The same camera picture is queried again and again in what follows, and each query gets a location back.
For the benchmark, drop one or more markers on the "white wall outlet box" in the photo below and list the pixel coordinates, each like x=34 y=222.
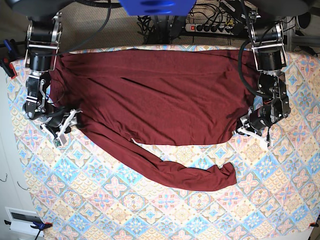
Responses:
x=22 y=220

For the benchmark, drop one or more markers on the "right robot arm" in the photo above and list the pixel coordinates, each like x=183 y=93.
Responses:
x=42 y=45

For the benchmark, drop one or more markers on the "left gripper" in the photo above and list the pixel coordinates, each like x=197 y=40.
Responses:
x=257 y=119

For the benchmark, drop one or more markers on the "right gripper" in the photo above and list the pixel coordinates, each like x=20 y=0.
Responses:
x=53 y=120

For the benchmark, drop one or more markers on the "blue orange clamp lower left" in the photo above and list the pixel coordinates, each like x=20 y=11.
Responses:
x=41 y=225

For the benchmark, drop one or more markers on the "dark red t-shirt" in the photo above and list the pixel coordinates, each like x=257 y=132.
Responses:
x=156 y=97

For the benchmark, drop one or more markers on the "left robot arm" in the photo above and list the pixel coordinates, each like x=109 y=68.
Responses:
x=269 y=57

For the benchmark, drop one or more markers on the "blue orange clamp upper left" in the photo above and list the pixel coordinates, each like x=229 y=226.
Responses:
x=12 y=55

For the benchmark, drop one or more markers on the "blue orange clamp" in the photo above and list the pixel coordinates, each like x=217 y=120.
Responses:
x=41 y=225
x=12 y=55

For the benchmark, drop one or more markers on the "white power strip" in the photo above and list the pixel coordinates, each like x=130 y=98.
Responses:
x=208 y=28

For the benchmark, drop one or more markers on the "orange clamp lower right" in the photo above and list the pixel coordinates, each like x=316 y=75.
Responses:
x=314 y=225

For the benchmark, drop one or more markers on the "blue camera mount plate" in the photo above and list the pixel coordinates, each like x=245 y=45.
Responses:
x=157 y=7

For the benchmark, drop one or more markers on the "patterned tile tablecloth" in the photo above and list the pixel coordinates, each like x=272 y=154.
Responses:
x=87 y=194

